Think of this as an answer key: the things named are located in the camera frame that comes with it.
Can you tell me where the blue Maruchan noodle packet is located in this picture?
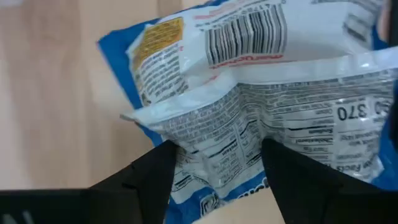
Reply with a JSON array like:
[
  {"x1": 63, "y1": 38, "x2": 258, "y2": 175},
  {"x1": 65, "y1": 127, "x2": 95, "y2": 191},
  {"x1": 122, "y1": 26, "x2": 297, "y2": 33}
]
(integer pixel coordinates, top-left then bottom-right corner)
[{"x1": 96, "y1": 0, "x2": 398, "y2": 224}]

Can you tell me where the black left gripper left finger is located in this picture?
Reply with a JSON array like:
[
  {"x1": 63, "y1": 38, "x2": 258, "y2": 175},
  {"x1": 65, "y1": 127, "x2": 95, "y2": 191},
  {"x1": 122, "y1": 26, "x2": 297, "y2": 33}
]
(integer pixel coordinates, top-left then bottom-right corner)
[{"x1": 90, "y1": 139, "x2": 178, "y2": 224}]

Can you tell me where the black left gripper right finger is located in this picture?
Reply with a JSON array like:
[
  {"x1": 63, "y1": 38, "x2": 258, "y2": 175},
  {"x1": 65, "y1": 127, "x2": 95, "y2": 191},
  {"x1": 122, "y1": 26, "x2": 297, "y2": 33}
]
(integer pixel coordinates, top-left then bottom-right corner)
[{"x1": 262, "y1": 138, "x2": 398, "y2": 224}]

